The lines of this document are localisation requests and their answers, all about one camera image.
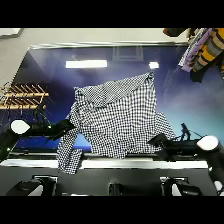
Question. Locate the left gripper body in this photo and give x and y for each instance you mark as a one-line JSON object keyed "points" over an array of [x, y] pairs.
{"points": [[62, 127]]}

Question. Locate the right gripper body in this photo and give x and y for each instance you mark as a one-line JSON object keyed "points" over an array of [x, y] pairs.
{"points": [[160, 144]]}

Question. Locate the checked shirt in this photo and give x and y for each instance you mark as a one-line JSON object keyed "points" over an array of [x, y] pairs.
{"points": [[120, 120]]}

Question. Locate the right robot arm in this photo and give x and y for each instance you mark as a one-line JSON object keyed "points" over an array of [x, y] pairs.
{"points": [[207, 142]]}

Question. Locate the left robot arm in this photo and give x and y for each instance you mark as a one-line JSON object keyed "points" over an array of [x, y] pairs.
{"points": [[20, 127]]}

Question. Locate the lilac garment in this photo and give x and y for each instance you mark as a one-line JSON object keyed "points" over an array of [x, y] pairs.
{"points": [[193, 55]]}

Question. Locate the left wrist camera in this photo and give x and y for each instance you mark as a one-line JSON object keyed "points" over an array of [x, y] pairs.
{"points": [[41, 115]]}

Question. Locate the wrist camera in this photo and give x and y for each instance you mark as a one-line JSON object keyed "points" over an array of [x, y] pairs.
{"points": [[185, 131], [41, 115]]}

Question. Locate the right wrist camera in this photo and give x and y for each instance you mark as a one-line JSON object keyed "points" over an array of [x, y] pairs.
{"points": [[185, 131]]}

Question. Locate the silver frame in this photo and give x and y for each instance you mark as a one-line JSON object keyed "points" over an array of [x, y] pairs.
{"points": [[140, 164]]}

